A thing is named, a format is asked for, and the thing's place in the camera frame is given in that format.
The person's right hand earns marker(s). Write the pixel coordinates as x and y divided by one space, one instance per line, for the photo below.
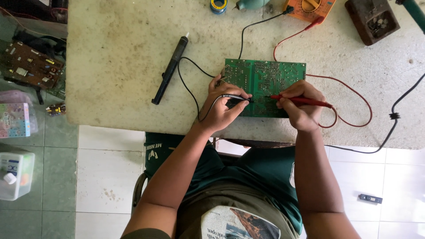
300 113

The person's left hand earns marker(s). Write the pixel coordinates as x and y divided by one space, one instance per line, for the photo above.
217 113

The person's right fingers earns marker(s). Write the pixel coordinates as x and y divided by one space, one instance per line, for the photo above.
289 96

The red multimeter probe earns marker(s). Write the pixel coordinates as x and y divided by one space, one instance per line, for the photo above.
298 100

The black multimeter probe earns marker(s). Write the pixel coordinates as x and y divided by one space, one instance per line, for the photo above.
236 97

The green circuit board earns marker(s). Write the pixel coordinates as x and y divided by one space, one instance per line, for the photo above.
264 74

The person's green shirt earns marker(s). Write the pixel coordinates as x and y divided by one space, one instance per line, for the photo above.
262 169

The orange multimeter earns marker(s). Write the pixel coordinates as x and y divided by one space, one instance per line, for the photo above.
307 8

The teal rubber blower bulb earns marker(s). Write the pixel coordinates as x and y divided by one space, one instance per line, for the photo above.
252 4

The brown wooden parts box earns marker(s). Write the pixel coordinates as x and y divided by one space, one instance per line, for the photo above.
372 20

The black desoldering pump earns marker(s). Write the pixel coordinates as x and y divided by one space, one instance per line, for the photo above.
171 68

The small black remote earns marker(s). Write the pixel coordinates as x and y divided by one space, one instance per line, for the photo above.
370 199

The person's printed shorts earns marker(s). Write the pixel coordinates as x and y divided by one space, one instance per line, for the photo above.
232 215

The chair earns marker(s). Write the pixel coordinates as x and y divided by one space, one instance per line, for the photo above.
137 192

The small yellow component board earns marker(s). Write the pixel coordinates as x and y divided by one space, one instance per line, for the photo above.
55 109

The brown circuit board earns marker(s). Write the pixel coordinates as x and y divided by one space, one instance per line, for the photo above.
31 66

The colourful plastic box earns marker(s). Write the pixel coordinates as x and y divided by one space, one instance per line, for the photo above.
15 119

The clear plastic container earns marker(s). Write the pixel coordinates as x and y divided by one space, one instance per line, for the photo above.
15 176

